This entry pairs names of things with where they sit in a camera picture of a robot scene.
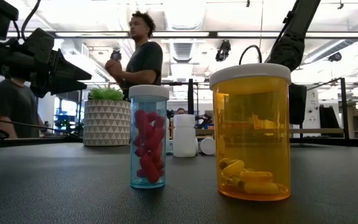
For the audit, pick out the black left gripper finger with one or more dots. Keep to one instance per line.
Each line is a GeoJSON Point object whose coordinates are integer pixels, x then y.
{"type": "Point", "coordinates": [67, 87]}
{"type": "Point", "coordinates": [70, 71]}

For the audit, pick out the blue bottle with red capsules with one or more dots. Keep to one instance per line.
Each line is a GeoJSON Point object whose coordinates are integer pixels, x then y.
{"type": "Point", "coordinates": [148, 140]}

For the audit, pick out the purple medicine bottle white cap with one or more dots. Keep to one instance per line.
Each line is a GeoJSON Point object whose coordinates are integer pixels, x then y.
{"type": "Point", "coordinates": [208, 146]}

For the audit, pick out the white plastic medicine bottle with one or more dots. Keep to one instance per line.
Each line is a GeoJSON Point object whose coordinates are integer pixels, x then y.
{"type": "Point", "coordinates": [184, 137]}

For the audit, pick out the black background robot arm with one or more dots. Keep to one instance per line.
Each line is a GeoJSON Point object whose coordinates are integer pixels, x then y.
{"type": "Point", "coordinates": [204, 119]}

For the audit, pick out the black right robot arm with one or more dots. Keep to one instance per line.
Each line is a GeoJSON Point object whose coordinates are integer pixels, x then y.
{"type": "Point", "coordinates": [294, 37]}

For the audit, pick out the white cabinet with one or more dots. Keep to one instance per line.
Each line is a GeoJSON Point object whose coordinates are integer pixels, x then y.
{"type": "Point", "coordinates": [312, 109]}

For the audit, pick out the person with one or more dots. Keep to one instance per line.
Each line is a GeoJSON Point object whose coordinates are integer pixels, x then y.
{"type": "Point", "coordinates": [11, 105]}
{"type": "Point", "coordinates": [181, 111]}
{"type": "Point", "coordinates": [145, 62]}

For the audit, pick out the large amber bottle yellow capsules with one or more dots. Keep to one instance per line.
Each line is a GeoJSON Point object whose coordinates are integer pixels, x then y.
{"type": "Point", "coordinates": [250, 124]}

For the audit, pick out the succulent in triangle-patterned pot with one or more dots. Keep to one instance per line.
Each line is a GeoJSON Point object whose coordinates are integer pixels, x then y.
{"type": "Point", "coordinates": [107, 124]}

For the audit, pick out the black table mat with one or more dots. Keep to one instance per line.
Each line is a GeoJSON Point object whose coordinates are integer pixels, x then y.
{"type": "Point", "coordinates": [73, 193]}

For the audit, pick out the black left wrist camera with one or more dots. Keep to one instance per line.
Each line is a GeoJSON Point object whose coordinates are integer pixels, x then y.
{"type": "Point", "coordinates": [39, 42]}

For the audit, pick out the black hanging camera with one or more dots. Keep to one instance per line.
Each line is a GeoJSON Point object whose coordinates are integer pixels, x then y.
{"type": "Point", "coordinates": [116, 55]}
{"type": "Point", "coordinates": [335, 57]}
{"type": "Point", "coordinates": [223, 49]}

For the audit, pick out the black background workstation frame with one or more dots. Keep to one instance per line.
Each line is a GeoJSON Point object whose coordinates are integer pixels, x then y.
{"type": "Point", "coordinates": [172, 83]}

